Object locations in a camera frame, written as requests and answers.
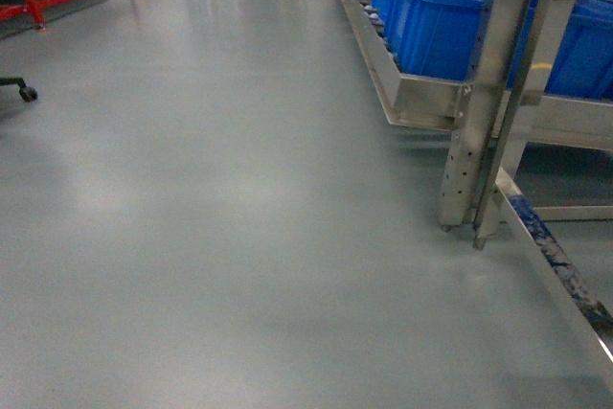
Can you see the large blue plastic bin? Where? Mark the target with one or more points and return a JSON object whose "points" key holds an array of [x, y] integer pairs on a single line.
{"points": [[432, 38]]}

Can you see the stainless steel flow rack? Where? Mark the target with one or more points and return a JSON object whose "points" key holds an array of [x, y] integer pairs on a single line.
{"points": [[492, 117]]}

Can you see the black office chair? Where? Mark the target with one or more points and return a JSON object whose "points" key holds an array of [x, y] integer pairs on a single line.
{"points": [[27, 93]]}

